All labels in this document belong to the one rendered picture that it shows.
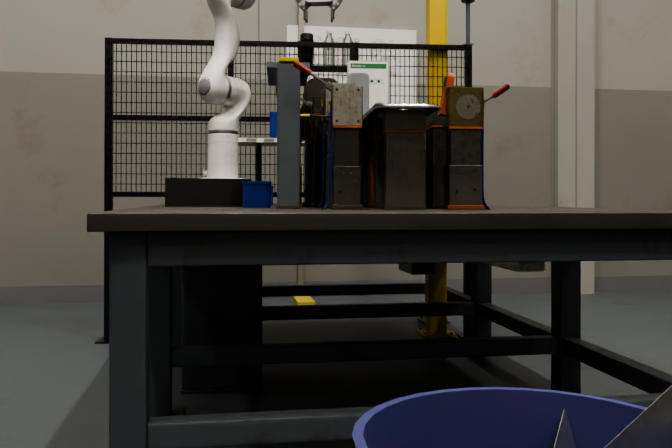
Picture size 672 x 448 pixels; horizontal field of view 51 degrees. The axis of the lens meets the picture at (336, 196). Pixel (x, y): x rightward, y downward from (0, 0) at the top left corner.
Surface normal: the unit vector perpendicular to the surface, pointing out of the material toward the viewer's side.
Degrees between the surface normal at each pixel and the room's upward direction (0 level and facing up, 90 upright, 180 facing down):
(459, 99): 90
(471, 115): 90
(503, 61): 90
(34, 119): 90
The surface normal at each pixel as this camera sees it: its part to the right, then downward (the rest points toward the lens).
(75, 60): 0.16, 0.00
